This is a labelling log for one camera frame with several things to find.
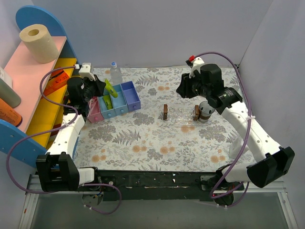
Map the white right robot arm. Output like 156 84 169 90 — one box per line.
176 64 295 190

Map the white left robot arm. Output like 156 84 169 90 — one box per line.
36 75 106 192

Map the clear textured tray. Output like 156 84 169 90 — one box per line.
158 107 208 125

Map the clear plastic water bottle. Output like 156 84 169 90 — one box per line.
110 62 123 85

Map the orange box on shelf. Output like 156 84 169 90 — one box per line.
43 70 70 96

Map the teal drawer box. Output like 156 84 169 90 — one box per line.
98 96 116 119

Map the pink drawer box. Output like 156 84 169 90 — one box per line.
87 96 104 123

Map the purple drawer box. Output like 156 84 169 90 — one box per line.
121 81 141 112

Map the blue pink yellow shelf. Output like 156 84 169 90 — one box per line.
0 5 78 154

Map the beige paper towel roll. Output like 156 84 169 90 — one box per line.
19 24 59 63

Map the grey green bottle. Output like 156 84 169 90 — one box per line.
0 79 21 108

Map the orange tube on shelf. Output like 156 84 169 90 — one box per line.
0 99 22 127

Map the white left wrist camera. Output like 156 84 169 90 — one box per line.
74 62 95 81

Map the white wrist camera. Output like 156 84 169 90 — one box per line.
185 55 205 78
74 62 95 81

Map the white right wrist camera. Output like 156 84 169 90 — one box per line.
185 55 205 78

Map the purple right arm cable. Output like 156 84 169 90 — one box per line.
195 52 253 208

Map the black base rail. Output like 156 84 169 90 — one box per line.
73 168 241 202

